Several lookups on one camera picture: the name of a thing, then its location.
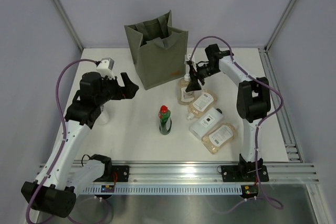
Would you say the white slotted cable duct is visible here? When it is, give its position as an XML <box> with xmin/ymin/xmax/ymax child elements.
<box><xmin>82</xmin><ymin>184</ymin><xmax>242</xmax><ymax>195</ymax></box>

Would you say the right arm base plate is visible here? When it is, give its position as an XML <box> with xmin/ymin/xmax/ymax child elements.
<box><xmin>220</xmin><ymin>165</ymin><xmax>269</xmax><ymax>183</ymax></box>

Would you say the green canvas bag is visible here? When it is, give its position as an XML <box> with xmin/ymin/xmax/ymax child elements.
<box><xmin>124</xmin><ymin>11</ymin><xmax>188</xmax><ymax>90</ymax></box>

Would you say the amber soap bottle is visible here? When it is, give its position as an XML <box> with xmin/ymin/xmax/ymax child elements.
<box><xmin>187</xmin><ymin>90</ymin><xmax>218</xmax><ymax>120</ymax></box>
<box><xmin>201</xmin><ymin>122</ymin><xmax>239</xmax><ymax>154</ymax></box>
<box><xmin>177</xmin><ymin>73</ymin><xmax>195</xmax><ymax>105</ymax></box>

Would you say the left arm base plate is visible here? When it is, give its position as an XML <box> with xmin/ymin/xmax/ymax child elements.
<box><xmin>94</xmin><ymin>165</ymin><xmax>130</xmax><ymax>183</ymax></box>

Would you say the white conditioner bottle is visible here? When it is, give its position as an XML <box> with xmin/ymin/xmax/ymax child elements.
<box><xmin>189</xmin><ymin>108</ymin><xmax>224</xmax><ymax>140</ymax></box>

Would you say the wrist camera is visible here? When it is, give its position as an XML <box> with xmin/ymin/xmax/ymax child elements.
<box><xmin>184</xmin><ymin>54</ymin><xmax>196</xmax><ymax>72</ymax></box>
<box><xmin>96</xmin><ymin>58</ymin><xmax>115</xmax><ymax>80</ymax></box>

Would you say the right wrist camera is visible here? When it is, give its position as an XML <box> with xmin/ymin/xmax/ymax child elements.
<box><xmin>184</xmin><ymin>54</ymin><xmax>196</xmax><ymax>72</ymax></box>

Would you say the right circuit board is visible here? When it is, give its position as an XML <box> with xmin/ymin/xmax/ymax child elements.
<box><xmin>241</xmin><ymin>185</ymin><xmax>259</xmax><ymax>196</ymax></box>

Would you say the circuit board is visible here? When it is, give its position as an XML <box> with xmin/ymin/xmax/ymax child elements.
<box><xmin>241</xmin><ymin>185</ymin><xmax>259</xmax><ymax>196</ymax></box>
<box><xmin>101</xmin><ymin>185</ymin><xmax>115</xmax><ymax>193</ymax></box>

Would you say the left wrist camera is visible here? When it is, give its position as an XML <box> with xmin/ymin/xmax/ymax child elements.
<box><xmin>96</xmin><ymin>58</ymin><xmax>115</xmax><ymax>80</ymax></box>

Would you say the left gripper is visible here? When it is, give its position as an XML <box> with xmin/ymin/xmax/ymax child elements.
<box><xmin>95</xmin><ymin>72</ymin><xmax>138</xmax><ymax>106</ymax></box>

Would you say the left circuit board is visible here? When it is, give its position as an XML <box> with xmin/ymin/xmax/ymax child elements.
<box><xmin>101</xmin><ymin>185</ymin><xmax>115</xmax><ymax>193</ymax></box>

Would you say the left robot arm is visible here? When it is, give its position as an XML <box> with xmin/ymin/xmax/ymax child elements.
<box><xmin>21</xmin><ymin>72</ymin><xmax>139</xmax><ymax>218</ymax></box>

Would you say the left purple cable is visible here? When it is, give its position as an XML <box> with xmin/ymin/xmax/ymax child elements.
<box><xmin>25</xmin><ymin>60</ymin><xmax>116</xmax><ymax>224</ymax></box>

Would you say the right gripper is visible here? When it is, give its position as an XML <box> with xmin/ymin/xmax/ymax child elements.
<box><xmin>185</xmin><ymin>63</ymin><xmax>219</xmax><ymax>92</ymax></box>

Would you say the white grey cylindrical bottle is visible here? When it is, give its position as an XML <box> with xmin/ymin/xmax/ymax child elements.
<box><xmin>96</xmin><ymin>105</ymin><xmax>110</xmax><ymax>125</ymax></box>

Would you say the purple cable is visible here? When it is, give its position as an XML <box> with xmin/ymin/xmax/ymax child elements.
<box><xmin>190</xmin><ymin>36</ymin><xmax>286</xmax><ymax>214</ymax></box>
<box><xmin>25</xmin><ymin>60</ymin><xmax>116</xmax><ymax>224</ymax></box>

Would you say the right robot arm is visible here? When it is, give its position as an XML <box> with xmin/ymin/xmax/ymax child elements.
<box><xmin>185</xmin><ymin>44</ymin><xmax>271</xmax><ymax>183</ymax></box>

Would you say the aluminium rail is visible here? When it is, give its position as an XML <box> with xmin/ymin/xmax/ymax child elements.
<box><xmin>112</xmin><ymin>161</ymin><xmax>319</xmax><ymax>184</ymax></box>

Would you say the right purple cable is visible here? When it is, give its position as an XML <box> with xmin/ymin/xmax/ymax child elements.
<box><xmin>190</xmin><ymin>36</ymin><xmax>286</xmax><ymax>214</ymax></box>

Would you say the green dish soap bottle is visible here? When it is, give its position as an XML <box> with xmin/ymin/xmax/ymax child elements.
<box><xmin>158</xmin><ymin>105</ymin><xmax>172</xmax><ymax>135</ymax></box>

